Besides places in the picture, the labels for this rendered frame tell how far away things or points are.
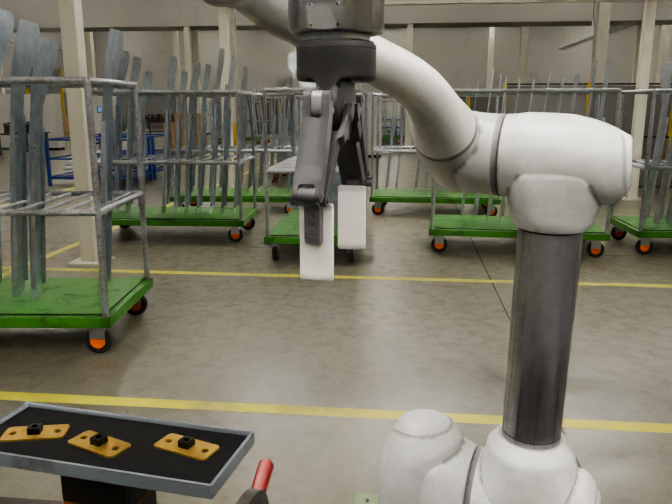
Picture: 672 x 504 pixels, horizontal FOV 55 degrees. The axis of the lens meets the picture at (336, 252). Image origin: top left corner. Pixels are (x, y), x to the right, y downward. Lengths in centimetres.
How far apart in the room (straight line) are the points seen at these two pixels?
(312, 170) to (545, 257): 59
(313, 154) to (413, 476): 81
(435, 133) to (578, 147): 21
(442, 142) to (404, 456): 58
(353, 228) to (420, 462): 62
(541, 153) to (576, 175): 6
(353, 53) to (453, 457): 84
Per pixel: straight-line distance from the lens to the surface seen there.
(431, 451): 123
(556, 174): 102
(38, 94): 486
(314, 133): 56
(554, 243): 106
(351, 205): 71
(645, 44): 1244
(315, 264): 58
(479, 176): 105
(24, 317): 466
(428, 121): 93
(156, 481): 86
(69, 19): 710
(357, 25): 60
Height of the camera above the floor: 161
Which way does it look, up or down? 13 degrees down
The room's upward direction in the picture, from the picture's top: straight up
